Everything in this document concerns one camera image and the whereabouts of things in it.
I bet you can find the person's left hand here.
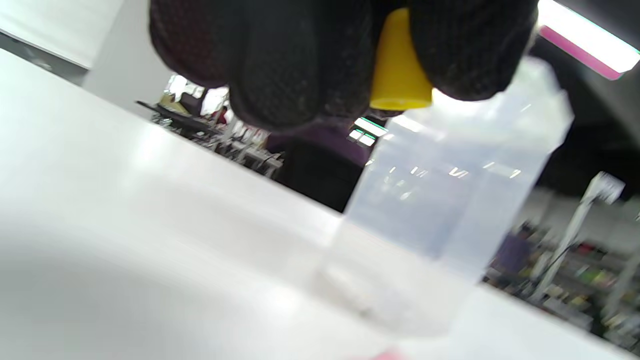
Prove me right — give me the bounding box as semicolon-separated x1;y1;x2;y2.
148;0;539;132

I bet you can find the yellow glue cap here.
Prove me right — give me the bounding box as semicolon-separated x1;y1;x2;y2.
369;7;434;111

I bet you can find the clear plastic container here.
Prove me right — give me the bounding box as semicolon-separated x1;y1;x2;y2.
315;55;575;337

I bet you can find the white metal shelf rack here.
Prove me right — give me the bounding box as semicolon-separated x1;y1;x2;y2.
484;171;640;352

